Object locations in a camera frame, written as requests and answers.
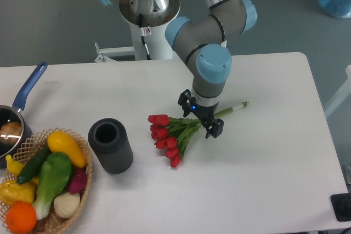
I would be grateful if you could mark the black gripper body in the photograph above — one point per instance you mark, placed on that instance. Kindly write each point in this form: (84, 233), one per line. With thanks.
(204, 110)

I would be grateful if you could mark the red tulip bouquet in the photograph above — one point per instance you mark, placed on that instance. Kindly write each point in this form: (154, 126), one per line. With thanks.
(173, 135)

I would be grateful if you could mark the dark grey ribbed vase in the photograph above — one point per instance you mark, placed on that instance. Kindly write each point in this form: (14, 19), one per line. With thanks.
(109, 141)

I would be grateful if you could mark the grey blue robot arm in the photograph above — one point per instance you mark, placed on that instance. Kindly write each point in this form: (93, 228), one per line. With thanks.
(200, 45)

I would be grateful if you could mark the red purple radish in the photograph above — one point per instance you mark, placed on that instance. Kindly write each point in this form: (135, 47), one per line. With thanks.
(78, 181)

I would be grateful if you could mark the yellow squash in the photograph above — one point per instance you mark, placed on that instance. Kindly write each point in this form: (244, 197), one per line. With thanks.
(59, 141)

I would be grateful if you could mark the green bok choy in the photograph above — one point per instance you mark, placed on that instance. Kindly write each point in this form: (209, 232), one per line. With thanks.
(54, 175)

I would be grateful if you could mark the black device at edge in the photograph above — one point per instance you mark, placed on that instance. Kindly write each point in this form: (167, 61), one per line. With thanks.
(341, 206)

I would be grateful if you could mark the white garlic bulb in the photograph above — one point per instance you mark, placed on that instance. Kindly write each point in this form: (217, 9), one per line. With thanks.
(66, 204)

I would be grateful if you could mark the dark green cucumber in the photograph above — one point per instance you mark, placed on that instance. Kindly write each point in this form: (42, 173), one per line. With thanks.
(33, 166)

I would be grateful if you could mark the brown bread roll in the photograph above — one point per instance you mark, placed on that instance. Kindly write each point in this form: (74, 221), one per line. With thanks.
(11, 133)

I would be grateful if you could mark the woven wicker basket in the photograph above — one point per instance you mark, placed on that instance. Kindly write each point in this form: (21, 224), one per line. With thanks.
(52, 223)

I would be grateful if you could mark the yellow banana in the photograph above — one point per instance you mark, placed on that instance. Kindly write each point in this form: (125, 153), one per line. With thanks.
(13, 166)

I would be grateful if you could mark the yellow bell pepper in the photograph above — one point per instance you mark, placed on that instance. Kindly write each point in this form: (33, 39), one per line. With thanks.
(12, 192)

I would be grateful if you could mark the orange fruit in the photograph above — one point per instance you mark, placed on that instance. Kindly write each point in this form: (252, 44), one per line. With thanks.
(21, 218)

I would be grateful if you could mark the white frame at right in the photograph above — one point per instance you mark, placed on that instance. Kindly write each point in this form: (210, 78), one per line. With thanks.
(339, 96)

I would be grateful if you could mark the blue handled saucepan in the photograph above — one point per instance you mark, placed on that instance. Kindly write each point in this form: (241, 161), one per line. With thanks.
(13, 113)

